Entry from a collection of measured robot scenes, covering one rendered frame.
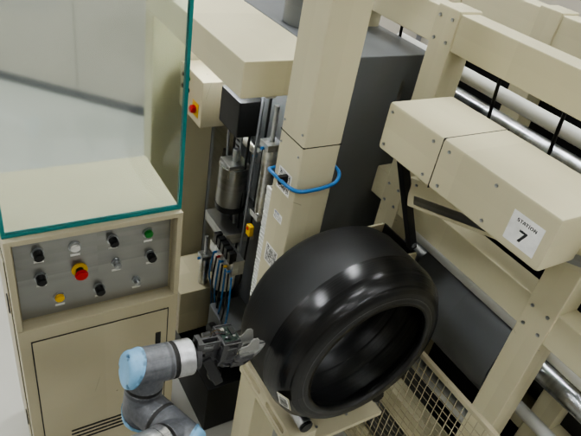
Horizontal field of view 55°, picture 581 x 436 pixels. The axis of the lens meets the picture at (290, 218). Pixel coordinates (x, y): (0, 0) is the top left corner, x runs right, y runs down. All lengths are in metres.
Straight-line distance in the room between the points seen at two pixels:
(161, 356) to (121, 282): 0.75
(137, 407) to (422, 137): 0.99
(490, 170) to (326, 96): 0.46
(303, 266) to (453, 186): 0.45
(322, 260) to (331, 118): 0.39
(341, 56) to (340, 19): 0.10
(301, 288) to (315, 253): 0.11
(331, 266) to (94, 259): 0.85
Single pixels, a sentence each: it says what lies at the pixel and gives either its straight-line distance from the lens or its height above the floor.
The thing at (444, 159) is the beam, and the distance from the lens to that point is 1.53.
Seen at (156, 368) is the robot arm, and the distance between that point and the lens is 1.37.
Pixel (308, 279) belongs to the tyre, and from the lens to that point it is 1.50.
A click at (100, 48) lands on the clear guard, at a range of 1.61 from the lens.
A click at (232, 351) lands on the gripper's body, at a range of 1.47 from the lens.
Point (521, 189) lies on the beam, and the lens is 1.40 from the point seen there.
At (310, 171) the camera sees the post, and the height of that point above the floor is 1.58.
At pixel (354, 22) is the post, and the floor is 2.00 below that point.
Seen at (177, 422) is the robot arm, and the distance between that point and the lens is 1.39.
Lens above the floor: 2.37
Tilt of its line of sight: 34 degrees down
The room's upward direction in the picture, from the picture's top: 11 degrees clockwise
